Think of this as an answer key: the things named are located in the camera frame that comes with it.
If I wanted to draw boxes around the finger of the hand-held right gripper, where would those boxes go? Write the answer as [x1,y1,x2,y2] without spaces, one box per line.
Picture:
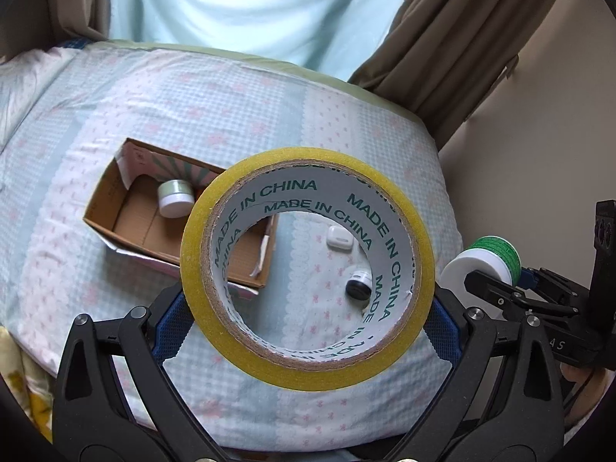
[464,269,585,322]
[520,266,589,300]

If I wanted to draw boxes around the yellow printed cloth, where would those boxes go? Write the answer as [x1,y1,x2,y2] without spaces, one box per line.
[0,325,55,444]

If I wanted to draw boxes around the brown curtain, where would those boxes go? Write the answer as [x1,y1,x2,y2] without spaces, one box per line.
[347,0,578,150]

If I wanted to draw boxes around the light blue sheer curtain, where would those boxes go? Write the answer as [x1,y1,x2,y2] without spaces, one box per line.
[107,0,420,82]

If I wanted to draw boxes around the cardboard box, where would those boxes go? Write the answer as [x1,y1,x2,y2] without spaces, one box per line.
[83,137,280,300]

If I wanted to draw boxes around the small black and white jar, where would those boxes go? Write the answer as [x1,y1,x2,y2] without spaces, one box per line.
[345,269,375,302]

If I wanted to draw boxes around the white jar with green lid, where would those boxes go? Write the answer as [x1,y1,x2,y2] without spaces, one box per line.
[157,180,196,218]

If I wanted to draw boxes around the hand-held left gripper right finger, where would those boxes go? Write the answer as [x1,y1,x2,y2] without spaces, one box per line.
[379,288,566,462]

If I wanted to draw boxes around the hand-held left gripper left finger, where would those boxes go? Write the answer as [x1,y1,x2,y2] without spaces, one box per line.
[52,285,223,462]

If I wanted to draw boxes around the white spool of green tape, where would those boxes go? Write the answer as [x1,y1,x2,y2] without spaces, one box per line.
[440,235,523,310]

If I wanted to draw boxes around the white earbud case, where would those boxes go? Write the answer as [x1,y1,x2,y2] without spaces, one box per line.
[326,224,363,252]

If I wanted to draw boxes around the yellow packing tape roll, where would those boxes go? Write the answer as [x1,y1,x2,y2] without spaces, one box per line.
[180,146,436,392]

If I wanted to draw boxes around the checked floral bed sheet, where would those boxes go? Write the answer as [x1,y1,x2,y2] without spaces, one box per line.
[0,38,464,449]

